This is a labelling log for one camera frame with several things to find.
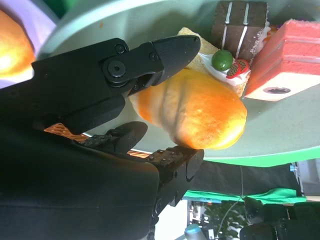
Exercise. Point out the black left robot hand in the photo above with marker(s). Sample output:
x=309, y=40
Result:
x=275, y=220

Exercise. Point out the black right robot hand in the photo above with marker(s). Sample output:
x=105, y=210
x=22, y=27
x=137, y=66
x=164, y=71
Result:
x=62, y=187

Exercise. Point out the grey green bowl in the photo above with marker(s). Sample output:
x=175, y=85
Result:
x=275, y=130

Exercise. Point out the orange striped bread bun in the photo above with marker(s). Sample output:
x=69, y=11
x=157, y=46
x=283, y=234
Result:
x=12, y=50
x=200, y=112

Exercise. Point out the pink cake block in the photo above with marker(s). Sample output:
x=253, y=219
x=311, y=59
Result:
x=287, y=57

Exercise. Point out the pink yellow layered cake slice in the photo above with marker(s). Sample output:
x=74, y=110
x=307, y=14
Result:
x=207, y=46

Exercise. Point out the brown chocolate cake slice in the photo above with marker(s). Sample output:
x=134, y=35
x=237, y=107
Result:
x=235, y=35

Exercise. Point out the grey blue capped robot arm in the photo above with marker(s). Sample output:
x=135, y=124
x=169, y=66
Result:
x=193, y=231

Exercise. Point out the orange wicker basket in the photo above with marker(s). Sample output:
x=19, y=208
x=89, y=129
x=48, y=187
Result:
x=57, y=130

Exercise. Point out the pale lavender plate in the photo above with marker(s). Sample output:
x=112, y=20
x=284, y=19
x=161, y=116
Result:
x=37, y=22

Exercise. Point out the green cloth with cartoon print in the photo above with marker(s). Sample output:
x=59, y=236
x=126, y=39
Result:
x=275, y=196

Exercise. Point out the green leafy plant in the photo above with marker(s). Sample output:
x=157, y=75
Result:
x=225, y=222

